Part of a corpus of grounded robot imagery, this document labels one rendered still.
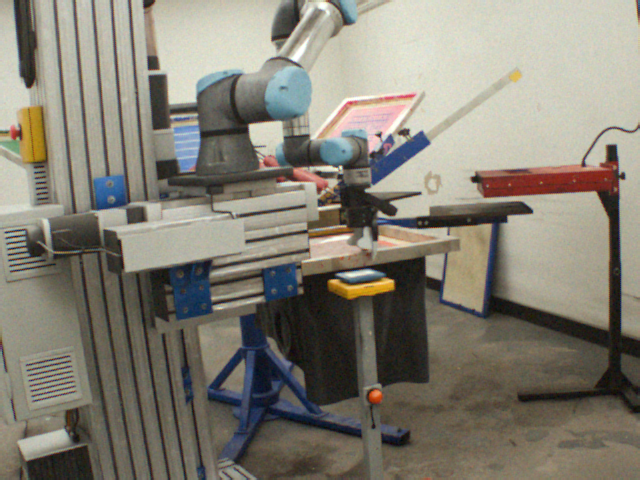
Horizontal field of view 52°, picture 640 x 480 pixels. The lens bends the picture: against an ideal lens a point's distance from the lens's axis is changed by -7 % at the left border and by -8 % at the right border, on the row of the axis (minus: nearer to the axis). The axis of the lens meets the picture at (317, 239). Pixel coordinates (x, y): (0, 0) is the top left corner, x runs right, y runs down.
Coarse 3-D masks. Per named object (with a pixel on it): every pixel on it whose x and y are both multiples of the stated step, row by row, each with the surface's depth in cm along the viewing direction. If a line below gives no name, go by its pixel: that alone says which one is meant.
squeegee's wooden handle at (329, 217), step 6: (324, 210) 253; (330, 210) 254; (336, 210) 255; (324, 216) 253; (330, 216) 254; (336, 216) 255; (342, 216) 256; (312, 222) 252; (318, 222) 253; (324, 222) 254; (330, 222) 254; (336, 222) 255; (312, 228) 252; (318, 228) 253
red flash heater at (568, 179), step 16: (480, 176) 297; (496, 176) 288; (512, 176) 287; (528, 176) 286; (544, 176) 285; (560, 176) 284; (576, 176) 282; (592, 176) 281; (608, 176) 280; (480, 192) 311; (496, 192) 289; (512, 192) 288; (528, 192) 287; (544, 192) 286; (560, 192) 285; (576, 192) 284
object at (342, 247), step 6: (342, 234) 261; (348, 234) 260; (342, 240) 247; (324, 246) 237; (330, 246) 235; (336, 246) 234; (342, 246) 233; (348, 246) 232; (354, 246) 231; (378, 246) 227; (384, 246) 226; (336, 252) 223; (342, 252) 221; (348, 252) 221
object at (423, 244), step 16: (416, 240) 226; (432, 240) 208; (448, 240) 206; (336, 256) 194; (352, 256) 195; (368, 256) 197; (384, 256) 198; (400, 256) 200; (416, 256) 202; (304, 272) 190; (320, 272) 192
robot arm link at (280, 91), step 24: (312, 0) 172; (336, 0) 172; (312, 24) 165; (336, 24) 173; (288, 48) 158; (312, 48) 161; (264, 72) 149; (288, 72) 146; (240, 96) 150; (264, 96) 147; (288, 96) 146; (264, 120) 152; (288, 120) 153
